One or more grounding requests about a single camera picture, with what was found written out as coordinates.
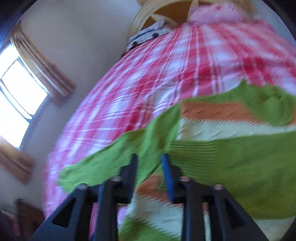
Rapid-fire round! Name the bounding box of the green orange striped knit sweater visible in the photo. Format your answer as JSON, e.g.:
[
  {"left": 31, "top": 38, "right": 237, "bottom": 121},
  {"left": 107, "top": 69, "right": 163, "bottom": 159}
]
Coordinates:
[{"left": 59, "top": 82, "right": 295, "bottom": 240}]

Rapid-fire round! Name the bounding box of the dark wooden furniture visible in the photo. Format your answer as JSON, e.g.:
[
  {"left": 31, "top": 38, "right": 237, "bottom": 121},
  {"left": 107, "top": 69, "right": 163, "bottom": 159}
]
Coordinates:
[{"left": 15, "top": 199, "right": 45, "bottom": 240}]

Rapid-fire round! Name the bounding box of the tan window curtain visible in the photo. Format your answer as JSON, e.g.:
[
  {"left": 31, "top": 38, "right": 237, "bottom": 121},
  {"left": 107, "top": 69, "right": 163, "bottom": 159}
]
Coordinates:
[{"left": 10, "top": 24, "right": 76, "bottom": 105}]

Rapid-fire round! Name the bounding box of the bright window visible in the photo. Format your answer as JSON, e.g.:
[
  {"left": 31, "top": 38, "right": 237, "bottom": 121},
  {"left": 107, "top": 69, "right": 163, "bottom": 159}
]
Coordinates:
[{"left": 1, "top": 44, "right": 48, "bottom": 149}]

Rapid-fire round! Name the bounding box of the red white plaid bedspread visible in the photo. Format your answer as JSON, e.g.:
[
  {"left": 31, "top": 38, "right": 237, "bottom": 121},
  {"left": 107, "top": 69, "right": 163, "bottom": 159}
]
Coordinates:
[{"left": 44, "top": 21, "right": 295, "bottom": 217}]

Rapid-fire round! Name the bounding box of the grey patterned pillow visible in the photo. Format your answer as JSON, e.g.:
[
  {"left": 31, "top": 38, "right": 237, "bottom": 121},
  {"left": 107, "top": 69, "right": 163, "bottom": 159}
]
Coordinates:
[{"left": 125, "top": 19, "right": 173, "bottom": 52}]

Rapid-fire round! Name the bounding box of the cream wooden headboard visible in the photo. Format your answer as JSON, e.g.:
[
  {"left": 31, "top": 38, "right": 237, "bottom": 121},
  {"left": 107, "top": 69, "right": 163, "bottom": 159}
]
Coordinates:
[{"left": 127, "top": 0, "right": 213, "bottom": 43}]

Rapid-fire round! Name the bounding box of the pink floral pillow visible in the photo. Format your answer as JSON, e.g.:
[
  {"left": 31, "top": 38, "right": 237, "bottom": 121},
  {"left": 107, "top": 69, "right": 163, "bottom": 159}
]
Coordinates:
[{"left": 187, "top": 2, "right": 247, "bottom": 25}]

